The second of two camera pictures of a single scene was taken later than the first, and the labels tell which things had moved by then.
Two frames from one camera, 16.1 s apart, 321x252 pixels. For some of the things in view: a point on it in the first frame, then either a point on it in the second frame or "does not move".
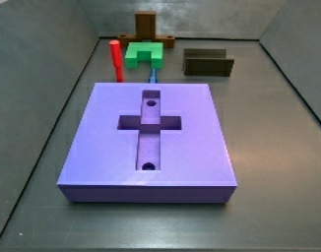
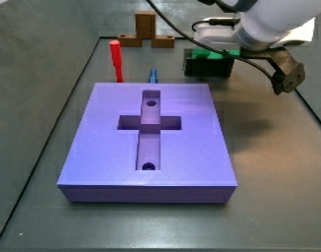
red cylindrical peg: [116, 54] does not move
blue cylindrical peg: [152, 77] does not move
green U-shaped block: [144, 51] to [205, 53]
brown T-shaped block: [144, 21] does not move
